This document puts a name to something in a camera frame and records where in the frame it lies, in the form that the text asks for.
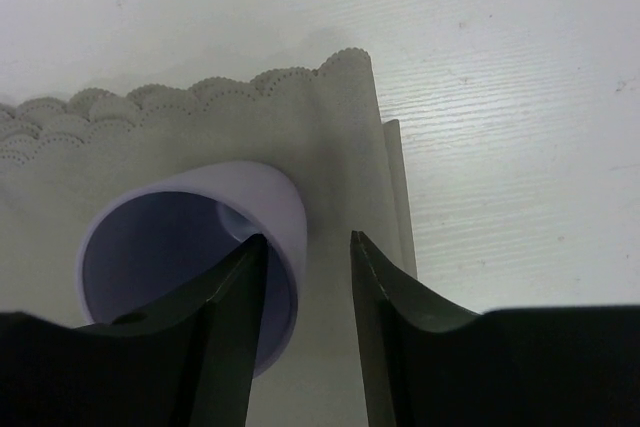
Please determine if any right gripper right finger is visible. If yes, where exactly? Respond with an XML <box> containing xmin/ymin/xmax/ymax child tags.
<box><xmin>350</xmin><ymin>231</ymin><xmax>478</xmax><ymax>426</ymax></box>

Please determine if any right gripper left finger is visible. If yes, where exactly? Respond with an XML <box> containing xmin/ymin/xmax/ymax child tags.
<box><xmin>74</xmin><ymin>235</ymin><xmax>268</xmax><ymax>426</ymax></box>

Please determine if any lilac plastic cup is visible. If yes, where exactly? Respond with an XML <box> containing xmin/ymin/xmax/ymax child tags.
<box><xmin>76</xmin><ymin>161</ymin><xmax>308</xmax><ymax>375</ymax></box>

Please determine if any grey cloth placemat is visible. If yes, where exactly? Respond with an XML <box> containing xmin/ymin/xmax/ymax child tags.
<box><xmin>1</xmin><ymin>49</ymin><xmax>416</xmax><ymax>426</ymax></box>

